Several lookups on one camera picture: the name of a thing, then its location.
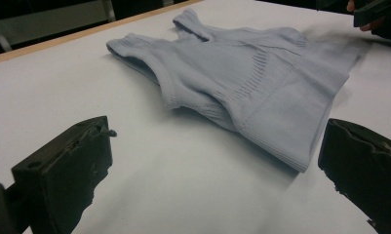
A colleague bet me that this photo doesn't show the white metal desk frame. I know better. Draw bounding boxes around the white metal desk frame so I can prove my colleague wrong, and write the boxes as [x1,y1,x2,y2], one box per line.
[0,0,118,53]

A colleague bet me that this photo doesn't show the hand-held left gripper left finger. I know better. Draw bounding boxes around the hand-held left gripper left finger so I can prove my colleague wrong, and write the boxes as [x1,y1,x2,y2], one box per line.
[11,115,118,234]

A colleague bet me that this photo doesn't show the light blue knitted vest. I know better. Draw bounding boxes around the light blue knitted vest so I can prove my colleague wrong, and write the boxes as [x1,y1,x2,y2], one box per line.
[105,8,363,174]

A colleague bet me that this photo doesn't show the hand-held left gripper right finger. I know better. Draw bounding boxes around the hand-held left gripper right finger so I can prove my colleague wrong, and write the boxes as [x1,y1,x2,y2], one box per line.
[317,118,391,234]

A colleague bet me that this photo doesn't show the white table mat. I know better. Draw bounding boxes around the white table mat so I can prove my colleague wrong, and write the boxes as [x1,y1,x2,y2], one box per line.
[0,0,391,234]

